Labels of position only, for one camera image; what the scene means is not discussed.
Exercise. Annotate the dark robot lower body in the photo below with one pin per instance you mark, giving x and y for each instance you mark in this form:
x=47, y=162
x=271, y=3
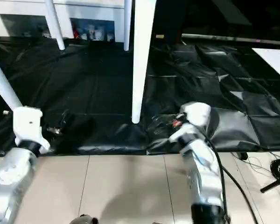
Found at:
x=84, y=219

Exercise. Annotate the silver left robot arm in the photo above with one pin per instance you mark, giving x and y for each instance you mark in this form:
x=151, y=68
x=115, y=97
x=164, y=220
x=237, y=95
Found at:
x=14, y=168

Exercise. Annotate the white plastic table leg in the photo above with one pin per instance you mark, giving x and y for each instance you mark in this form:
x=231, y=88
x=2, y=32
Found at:
x=56, y=28
x=141, y=58
x=4, y=86
x=127, y=28

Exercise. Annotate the white glass-door cabinet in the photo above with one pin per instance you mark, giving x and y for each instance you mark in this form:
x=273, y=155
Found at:
x=95, y=9

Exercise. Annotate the white flat board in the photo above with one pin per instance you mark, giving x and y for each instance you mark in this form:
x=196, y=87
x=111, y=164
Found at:
x=273, y=60

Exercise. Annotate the black work mat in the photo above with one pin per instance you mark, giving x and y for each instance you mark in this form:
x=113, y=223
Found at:
x=84, y=93

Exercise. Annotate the black metal stand leg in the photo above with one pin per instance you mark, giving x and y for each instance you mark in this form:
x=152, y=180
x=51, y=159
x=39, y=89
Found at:
x=274, y=185

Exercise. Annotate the small tan label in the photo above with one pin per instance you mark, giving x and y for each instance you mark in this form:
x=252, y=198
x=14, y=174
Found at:
x=159, y=36

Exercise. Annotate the dark metal rod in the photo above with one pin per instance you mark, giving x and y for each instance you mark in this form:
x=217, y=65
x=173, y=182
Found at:
x=235, y=38

